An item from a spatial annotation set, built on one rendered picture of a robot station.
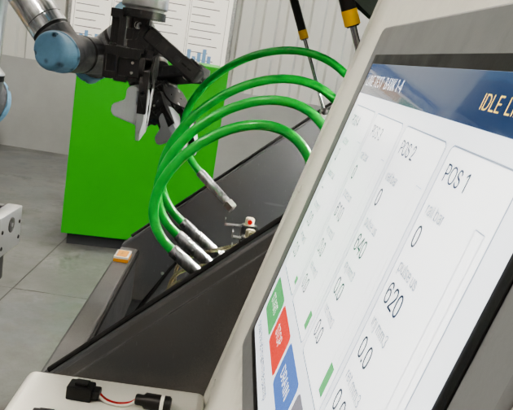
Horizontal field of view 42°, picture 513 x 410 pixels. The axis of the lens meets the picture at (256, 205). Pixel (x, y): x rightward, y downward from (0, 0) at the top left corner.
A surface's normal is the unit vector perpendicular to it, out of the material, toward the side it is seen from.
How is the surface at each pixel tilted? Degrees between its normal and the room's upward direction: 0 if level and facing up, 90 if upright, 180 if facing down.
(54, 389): 0
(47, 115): 90
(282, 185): 90
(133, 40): 90
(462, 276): 76
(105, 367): 90
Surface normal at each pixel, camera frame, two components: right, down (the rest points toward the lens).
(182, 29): 0.00, 0.22
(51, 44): -0.32, 0.15
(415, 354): -0.92, -0.37
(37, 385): 0.16, -0.97
